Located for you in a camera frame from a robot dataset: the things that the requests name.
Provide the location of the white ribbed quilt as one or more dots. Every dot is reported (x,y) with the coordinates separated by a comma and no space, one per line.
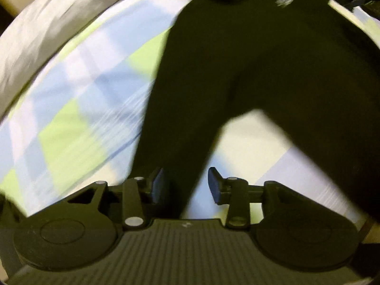
(44,29)

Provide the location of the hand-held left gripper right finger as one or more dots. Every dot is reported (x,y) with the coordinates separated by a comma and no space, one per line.
(214,185)

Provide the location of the black pants with white logo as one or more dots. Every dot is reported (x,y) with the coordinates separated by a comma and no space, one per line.
(252,65)

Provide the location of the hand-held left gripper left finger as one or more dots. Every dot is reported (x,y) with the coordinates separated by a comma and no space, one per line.
(157,185)

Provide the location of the checkered bed sheet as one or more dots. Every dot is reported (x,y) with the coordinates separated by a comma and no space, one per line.
(74,109)

